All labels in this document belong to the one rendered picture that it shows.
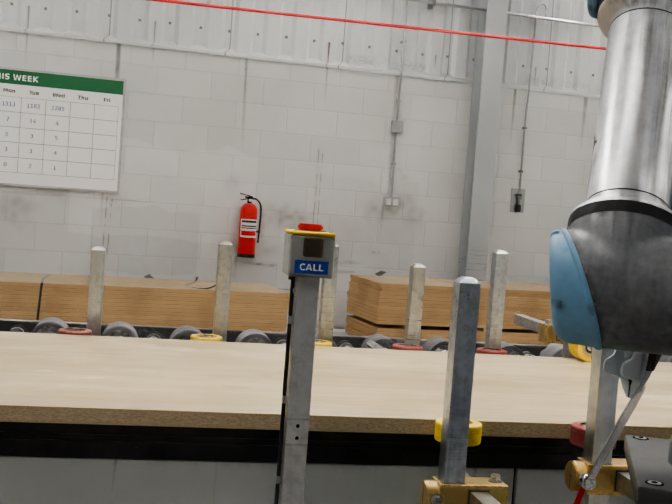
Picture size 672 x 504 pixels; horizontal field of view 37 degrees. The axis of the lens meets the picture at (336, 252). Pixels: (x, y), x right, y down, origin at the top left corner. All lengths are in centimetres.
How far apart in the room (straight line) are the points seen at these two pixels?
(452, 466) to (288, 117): 732
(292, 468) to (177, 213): 712
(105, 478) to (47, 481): 10
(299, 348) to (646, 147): 69
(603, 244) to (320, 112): 796
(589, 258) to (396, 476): 95
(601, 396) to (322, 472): 51
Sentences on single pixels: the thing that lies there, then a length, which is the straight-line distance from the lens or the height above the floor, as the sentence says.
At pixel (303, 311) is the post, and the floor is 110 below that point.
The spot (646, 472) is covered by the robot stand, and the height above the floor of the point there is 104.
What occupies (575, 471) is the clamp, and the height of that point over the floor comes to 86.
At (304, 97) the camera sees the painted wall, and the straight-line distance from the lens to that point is 890.
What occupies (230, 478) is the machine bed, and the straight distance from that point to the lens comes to 184.
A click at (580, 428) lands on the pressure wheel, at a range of 185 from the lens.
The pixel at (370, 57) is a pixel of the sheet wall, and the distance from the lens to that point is 914.
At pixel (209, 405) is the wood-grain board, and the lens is 179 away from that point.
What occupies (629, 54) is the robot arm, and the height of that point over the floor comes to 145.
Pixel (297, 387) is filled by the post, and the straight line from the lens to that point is 159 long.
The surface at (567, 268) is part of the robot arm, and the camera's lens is 101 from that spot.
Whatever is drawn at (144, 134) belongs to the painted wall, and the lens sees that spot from 863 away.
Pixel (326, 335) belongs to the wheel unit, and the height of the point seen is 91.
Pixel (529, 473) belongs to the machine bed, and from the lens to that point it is 196.
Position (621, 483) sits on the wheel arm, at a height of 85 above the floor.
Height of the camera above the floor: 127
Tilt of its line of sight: 3 degrees down
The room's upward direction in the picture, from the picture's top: 4 degrees clockwise
